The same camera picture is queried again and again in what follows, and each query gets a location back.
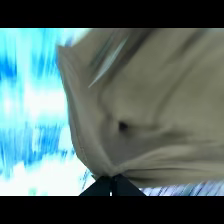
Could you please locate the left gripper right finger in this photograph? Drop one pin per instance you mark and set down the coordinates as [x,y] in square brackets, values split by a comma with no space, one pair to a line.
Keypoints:
[125,188]

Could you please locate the beige shirt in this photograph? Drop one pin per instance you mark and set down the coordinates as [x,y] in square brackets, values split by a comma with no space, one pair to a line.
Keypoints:
[150,110]

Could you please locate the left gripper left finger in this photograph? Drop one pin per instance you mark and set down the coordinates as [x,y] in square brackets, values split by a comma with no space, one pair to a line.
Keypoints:
[99,188]

